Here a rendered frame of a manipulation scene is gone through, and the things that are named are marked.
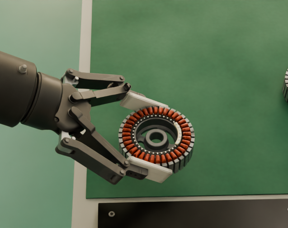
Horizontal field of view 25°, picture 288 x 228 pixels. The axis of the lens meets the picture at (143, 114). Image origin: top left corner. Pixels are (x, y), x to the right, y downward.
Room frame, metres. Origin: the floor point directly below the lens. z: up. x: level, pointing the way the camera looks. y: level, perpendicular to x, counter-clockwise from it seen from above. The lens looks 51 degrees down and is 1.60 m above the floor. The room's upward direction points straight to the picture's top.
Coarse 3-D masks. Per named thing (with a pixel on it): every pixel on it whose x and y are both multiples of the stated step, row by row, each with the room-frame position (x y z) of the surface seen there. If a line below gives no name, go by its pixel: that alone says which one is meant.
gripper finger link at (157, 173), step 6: (132, 162) 0.52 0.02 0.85; (138, 162) 0.52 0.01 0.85; (144, 162) 0.52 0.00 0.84; (150, 162) 0.52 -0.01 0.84; (150, 168) 0.52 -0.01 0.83; (156, 168) 0.52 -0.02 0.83; (162, 168) 0.52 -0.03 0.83; (150, 174) 0.52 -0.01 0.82; (156, 174) 0.52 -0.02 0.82; (162, 174) 0.52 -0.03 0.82; (168, 174) 0.52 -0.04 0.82; (156, 180) 0.52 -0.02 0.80; (162, 180) 0.52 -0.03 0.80
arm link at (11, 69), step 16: (0, 64) 0.57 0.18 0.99; (16, 64) 0.58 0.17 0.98; (32, 64) 0.60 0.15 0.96; (0, 80) 0.55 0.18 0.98; (16, 80) 0.56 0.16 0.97; (32, 80) 0.57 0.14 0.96; (0, 96) 0.54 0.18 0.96; (16, 96) 0.54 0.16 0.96; (32, 96) 0.56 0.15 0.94; (0, 112) 0.53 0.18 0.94; (16, 112) 0.53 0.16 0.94
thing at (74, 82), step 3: (63, 75) 0.64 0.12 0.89; (63, 78) 0.63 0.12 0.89; (66, 78) 0.63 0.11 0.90; (69, 78) 0.63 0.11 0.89; (75, 78) 0.63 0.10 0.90; (78, 78) 0.63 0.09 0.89; (63, 81) 0.63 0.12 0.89; (66, 81) 0.62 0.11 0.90; (69, 81) 0.63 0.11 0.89; (72, 81) 0.63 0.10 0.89; (75, 81) 0.63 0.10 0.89; (78, 81) 0.63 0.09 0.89; (72, 84) 0.62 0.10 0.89; (75, 84) 0.63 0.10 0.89
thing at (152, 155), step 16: (144, 112) 0.62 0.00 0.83; (160, 112) 0.62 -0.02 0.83; (176, 112) 0.62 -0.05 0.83; (128, 128) 0.59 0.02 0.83; (144, 128) 0.60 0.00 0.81; (160, 128) 0.60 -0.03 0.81; (176, 128) 0.59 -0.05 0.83; (192, 128) 0.59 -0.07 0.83; (128, 144) 0.56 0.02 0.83; (144, 144) 0.57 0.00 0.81; (160, 144) 0.57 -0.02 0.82; (176, 144) 0.56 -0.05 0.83; (192, 144) 0.56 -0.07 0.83; (144, 160) 0.53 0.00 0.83; (160, 160) 0.53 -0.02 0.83; (176, 160) 0.53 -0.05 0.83
